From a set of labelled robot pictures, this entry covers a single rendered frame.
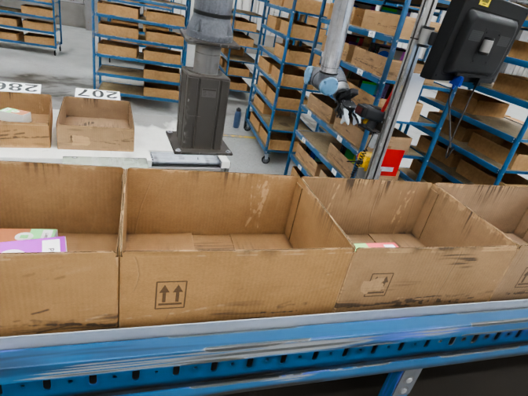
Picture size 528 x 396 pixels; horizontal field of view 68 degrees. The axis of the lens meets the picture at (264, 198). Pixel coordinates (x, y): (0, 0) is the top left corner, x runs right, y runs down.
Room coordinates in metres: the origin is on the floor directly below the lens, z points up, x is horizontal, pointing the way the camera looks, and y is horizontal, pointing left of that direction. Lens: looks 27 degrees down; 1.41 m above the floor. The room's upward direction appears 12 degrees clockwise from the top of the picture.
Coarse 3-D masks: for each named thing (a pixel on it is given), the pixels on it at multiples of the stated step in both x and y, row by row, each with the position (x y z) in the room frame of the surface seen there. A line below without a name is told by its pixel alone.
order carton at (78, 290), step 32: (0, 160) 0.64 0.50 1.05; (0, 192) 0.64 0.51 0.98; (32, 192) 0.66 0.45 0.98; (64, 192) 0.68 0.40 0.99; (96, 192) 0.70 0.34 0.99; (0, 224) 0.63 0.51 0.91; (32, 224) 0.65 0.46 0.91; (64, 224) 0.68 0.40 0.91; (96, 224) 0.70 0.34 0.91; (0, 256) 0.40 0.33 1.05; (32, 256) 0.41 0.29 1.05; (64, 256) 0.42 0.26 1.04; (96, 256) 0.44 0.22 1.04; (0, 288) 0.39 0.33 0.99; (32, 288) 0.41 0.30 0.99; (64, 288) 0.42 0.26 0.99; (96, 288) 0.44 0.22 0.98; (0, 320) 0.39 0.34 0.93; (32, 320) 0.41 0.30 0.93; (64, 320) 0.42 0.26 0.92; (96, 320) 0.44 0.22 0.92
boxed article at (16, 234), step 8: (0, 232) 0.58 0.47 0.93; (8, 232) 0.59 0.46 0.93; (16, 232) 0.59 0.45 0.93; (24, 232) 0.60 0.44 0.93; (32, 232) 0.60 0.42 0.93; (40, 232) 0.61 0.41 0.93; (48, 232) 0.61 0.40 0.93; (56, 232) 0.62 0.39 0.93; (0, 240) 0.56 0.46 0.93; (8, 240) 0.56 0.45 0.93
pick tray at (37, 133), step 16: (0, 96) 1.58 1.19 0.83; (16, 96) 1.61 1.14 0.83; (32, 96) 1.64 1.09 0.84; (48, 96) 1.67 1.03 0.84; (32, 112) 1.64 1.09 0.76; (48, 112) 1.67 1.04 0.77; (0, 128) 1.27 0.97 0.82; (16, 128) 1.30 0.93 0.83; (32, 128) 1.32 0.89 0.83; (48, 128) 1.35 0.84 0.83; (0, 144) 1.27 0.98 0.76; (16, 144) 1.30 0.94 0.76; (32, 144) 1.32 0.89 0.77; (48, 144) 1.34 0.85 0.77
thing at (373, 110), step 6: (360, 108) 1.61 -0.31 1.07; (366, 108) 1.60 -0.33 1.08; (372, 108) 1.61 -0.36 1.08; (378, 108) 1.62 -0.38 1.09; (360, 114) 1.60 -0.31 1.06; (366, 114) 1.60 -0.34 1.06; (372, 114) 1.61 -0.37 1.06; (378, 114) 1.62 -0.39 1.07; (384, 114) 1.63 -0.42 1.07; (366, 120) 1.63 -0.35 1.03; (372, 120) 1.62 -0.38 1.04; (378, 120) 1.62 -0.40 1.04; (366, 126) 1.63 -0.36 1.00; (372, 126) 1.63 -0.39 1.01; (372, 132) 1.63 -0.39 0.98
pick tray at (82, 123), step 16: (64, 112) 1.65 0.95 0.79; (80, 112) 1.72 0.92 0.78; (96, 112) 1.75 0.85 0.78; (112, 112) 1.78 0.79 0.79; (128, 112) 1.78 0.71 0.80; (64, 128) 1.36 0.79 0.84; (80, 128) 1.38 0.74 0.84; (96, 128) 1.41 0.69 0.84; (112, 128) 1.43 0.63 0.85; (128, 128) 1.46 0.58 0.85; (64, 144) 1.36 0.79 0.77; (80, 144) 1.39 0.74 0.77; (96, 144) 1.41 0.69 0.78; (112, 144) 1.43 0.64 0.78; (128, 144) 1.46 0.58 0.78
